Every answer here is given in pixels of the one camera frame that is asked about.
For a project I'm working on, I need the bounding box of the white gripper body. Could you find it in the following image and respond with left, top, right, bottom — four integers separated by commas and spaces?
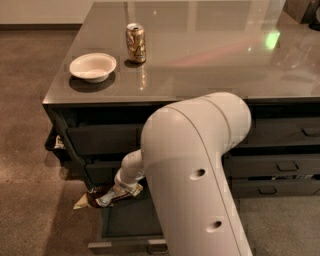
114, 168, 145, 194

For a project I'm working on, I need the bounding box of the brown chip bag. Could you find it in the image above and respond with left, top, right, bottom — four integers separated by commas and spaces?
73, 183, 143, 210

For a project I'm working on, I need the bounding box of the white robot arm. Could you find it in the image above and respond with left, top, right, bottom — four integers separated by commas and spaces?
115, 93, 252, 256

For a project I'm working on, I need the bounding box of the open bottom left drawer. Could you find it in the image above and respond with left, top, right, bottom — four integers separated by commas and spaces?
88, 195, 169, 256

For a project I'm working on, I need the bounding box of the top left drawer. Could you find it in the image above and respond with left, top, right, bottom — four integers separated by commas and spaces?
67, 124, 143, 155

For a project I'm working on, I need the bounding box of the middle right drawer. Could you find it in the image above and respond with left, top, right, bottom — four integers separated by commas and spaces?
224, 154, 320, 177

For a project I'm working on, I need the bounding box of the bottom right drawer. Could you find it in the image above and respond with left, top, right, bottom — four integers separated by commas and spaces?
231, 179, 320, 198

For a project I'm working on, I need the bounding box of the dark grey drawer cabinet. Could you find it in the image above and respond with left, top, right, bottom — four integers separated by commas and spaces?
43, 0, 320, 256

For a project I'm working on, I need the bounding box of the top right drawer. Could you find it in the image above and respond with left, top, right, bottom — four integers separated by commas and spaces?
239, 117, 320, 148

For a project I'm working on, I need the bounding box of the black bin beside cabinet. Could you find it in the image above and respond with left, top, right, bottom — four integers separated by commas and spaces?
45, 127, 67, 162

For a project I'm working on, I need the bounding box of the white bowl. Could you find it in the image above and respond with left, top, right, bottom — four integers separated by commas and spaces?
69, 53, 117, 83

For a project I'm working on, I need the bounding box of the gold soda can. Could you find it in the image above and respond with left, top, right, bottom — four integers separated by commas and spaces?
126, 23, 146, 63

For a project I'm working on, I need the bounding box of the dark object top right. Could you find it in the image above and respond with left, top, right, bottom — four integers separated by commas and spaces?
283, 0, 320, 31

